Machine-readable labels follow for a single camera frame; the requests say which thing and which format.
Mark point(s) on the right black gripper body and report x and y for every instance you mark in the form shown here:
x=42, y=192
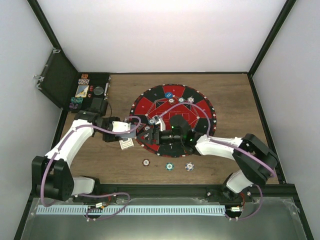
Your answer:
x=157, y=131

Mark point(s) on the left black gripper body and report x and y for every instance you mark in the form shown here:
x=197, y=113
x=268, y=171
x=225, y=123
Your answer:
x=107, y=138

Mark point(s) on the teal chips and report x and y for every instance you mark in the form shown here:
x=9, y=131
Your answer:
x=151, y=122
x=181, y=100

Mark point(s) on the brown 100 chip stack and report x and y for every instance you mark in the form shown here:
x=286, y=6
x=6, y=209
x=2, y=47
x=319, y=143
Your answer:
x=145, y=162

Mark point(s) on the teal chip stack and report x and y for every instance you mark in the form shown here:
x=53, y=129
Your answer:
x=169, y=166

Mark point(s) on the blue small blind button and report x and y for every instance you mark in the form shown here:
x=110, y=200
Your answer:
x=168, y=95

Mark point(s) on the purple chip stack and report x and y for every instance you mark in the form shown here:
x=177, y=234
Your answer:
x=189, y=166

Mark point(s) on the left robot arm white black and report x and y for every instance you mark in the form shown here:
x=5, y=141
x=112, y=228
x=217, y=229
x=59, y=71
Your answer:
x=51, y=174

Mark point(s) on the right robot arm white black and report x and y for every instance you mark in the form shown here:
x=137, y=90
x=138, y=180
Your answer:
x=255, y=160

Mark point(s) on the round red black poker mat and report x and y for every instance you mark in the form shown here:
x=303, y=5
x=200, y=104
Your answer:
x=200, y=115

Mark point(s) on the white playing card box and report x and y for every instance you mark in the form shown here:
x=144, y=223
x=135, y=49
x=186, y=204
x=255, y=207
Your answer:
x=126, y=144

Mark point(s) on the clear round dealer button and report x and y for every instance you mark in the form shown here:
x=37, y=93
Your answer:
x=98, y=90

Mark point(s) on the card deck in case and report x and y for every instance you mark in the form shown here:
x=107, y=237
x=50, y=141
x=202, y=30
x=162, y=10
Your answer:
x=82, y=91

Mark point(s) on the chips in case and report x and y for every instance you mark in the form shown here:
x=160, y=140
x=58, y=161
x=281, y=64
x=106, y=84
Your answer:
x=75, y=103

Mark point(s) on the black poker chip case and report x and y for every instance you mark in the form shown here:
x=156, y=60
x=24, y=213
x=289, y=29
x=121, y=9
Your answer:
x=59, y=79

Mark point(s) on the light blue slotted cable duct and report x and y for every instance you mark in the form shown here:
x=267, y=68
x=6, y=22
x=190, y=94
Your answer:
x=135, y=210

